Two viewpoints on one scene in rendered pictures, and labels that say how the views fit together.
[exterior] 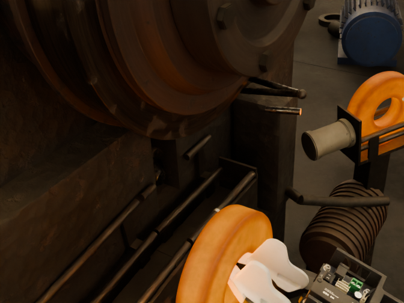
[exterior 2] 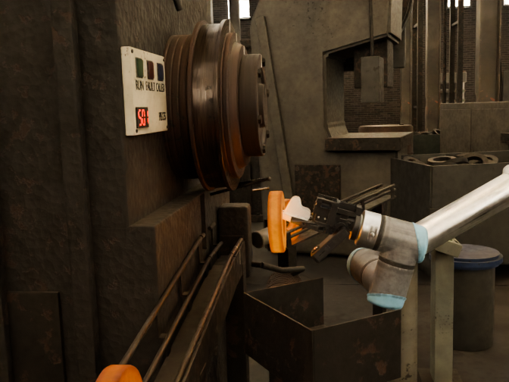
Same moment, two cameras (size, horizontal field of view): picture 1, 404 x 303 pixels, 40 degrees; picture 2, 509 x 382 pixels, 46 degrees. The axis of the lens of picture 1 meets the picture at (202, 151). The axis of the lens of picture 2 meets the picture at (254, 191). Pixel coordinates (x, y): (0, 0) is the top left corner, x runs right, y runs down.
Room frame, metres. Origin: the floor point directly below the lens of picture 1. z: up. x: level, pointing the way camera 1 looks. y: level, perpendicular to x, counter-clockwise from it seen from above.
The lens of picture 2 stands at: (-0.87, 0.70, 1.11)
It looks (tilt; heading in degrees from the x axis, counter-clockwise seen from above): 8 degrees down; 333
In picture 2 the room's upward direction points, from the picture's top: 2 degrees counter-clockwise
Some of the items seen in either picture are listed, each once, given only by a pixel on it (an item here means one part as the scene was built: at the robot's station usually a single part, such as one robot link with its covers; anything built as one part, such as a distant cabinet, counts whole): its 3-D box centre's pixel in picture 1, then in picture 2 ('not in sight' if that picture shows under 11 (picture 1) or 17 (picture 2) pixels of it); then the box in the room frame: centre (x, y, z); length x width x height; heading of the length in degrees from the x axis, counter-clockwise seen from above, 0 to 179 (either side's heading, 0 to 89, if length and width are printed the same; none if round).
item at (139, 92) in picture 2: not in sight; (147, 92); (0.45, 0.29, 1.15); 0.26 x 0.02 x 0.18; 146
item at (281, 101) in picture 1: (263, 148); (234, 240); (0.88, -0.12, 0.68); 0.11 x 0.08 x 0.24; 56
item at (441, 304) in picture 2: not in sight; (441, 306); (0.82, -0.99, 0.31); 0.24 x 0.16 x 0.62; 146
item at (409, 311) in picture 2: not in sight; (401, 320); (0.88, -0.83, 0.26); 0.12 x 0.12 x 0.52
